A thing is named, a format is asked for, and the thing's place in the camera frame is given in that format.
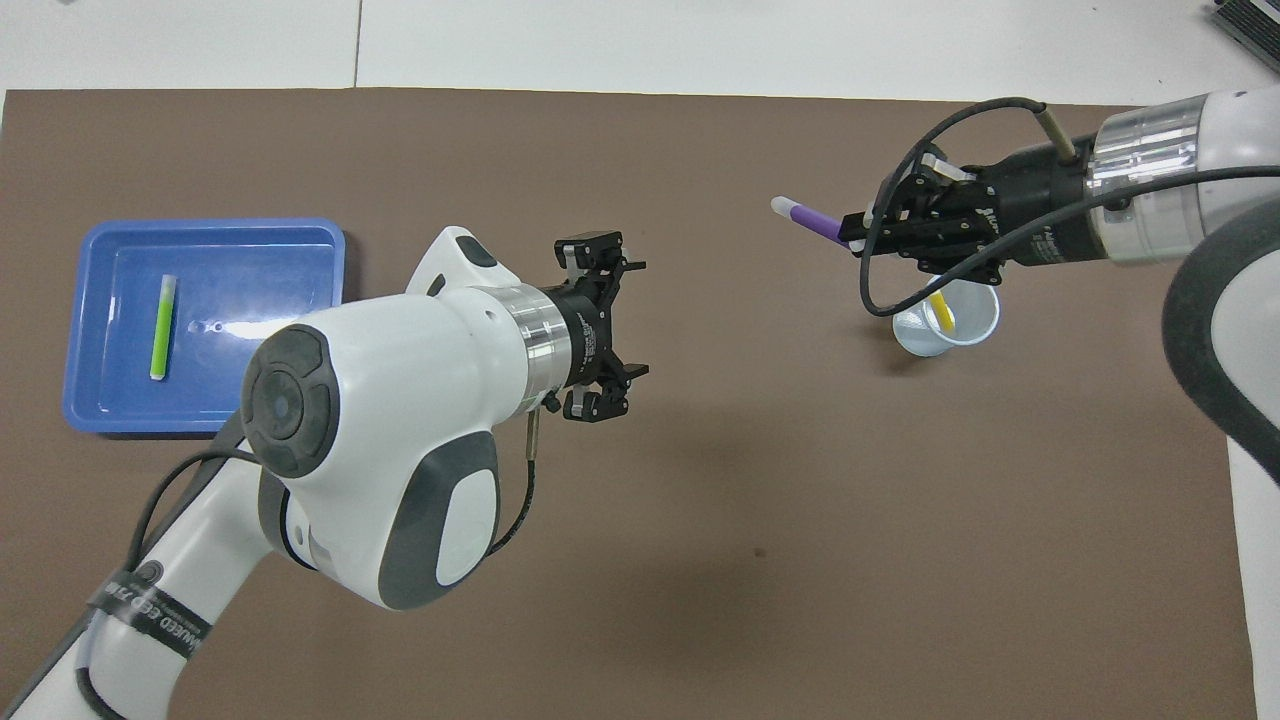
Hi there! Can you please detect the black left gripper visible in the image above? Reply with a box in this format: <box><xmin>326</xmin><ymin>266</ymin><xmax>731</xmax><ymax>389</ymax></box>
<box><xmin>545</xmin><ymin>231</ymin><xmax>651</xmax><ymax>423</ymax></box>

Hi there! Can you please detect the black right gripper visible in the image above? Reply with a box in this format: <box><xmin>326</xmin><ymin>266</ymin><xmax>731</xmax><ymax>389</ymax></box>
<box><xmin>842</xmin><ymin>145</ymin><xmax>1111</xmax><ymax>288</ymax></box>

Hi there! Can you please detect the purple pen with white cap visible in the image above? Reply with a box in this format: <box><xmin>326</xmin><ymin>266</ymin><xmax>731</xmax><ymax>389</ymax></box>
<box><xmin>770</xmin><ymin>196</ymin><xmax>867</xmax><ymax>251</ymax></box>

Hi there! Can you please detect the green pen with white cap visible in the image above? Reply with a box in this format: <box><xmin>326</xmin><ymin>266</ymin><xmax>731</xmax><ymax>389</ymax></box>
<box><xmin>150</xmin><ymin>275</ymin><xmax>178</xmax><ymax>382</ymax></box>

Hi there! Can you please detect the blue plastic tray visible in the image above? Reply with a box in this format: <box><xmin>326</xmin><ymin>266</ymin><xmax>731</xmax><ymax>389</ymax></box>
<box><xmin>62</xmin><ymin>218</ymin><xmax>347</xmax><ymax>436</ymax></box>

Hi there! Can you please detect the clear plastic cup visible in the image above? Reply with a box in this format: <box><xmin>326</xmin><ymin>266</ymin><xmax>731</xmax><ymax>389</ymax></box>
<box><xmin>892</xmin><ymin>275</ymin><xmax>1001</xmax><ymax>358</ymax></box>

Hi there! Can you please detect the brown table mat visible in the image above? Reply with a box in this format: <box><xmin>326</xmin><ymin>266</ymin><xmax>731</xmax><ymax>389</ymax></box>
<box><xmin>0</xmin><ymin>88</ymin><xmax>1259</xmax><ymax>720</ymax></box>

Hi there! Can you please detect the grey ribbed device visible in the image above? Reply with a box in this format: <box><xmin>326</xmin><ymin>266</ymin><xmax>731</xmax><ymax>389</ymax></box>
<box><xmin>1212</xmin><ymin>0</ymin><xmax>1280</xmax><ymax>63</ymax></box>

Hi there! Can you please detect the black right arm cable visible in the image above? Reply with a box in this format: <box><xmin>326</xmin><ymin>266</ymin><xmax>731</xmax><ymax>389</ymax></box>
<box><xmin>860</xmin><ymin>97</ymin><xmax>1280</xmax><ymax>319</ymax></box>

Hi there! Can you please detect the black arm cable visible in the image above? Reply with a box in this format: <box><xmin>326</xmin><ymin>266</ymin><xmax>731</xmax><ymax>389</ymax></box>
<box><xmin>860</xmin><ymin>97</ymin><xmax>1280</xmax><ymax>319</ymax></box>
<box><xmin>75</xmin><ymin>408</ymin><xmax>546</xmax><ymax>720</ymax></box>

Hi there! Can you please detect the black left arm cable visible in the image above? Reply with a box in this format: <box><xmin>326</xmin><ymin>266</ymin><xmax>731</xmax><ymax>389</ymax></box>
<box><xmin>75</xmin><ymin>408</ymin><xmax>546</xmax><ymax>720</ymax></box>

